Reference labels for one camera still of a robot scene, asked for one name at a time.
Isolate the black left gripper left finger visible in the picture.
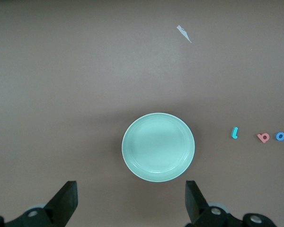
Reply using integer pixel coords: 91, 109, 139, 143
0, 181, 79, 227

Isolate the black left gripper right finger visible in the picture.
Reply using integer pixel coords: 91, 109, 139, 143
185, 180, 279, 227

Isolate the pink letter b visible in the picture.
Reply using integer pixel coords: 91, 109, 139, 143
256, 133, 270, 144

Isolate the green plate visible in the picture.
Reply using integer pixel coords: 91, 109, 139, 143
122, 112, 195, 183

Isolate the brown table cover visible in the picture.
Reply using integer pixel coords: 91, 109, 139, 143
0, 0, 284, 227

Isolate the white paper scrap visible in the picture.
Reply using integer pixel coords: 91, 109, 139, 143
176, 25, 192, 44

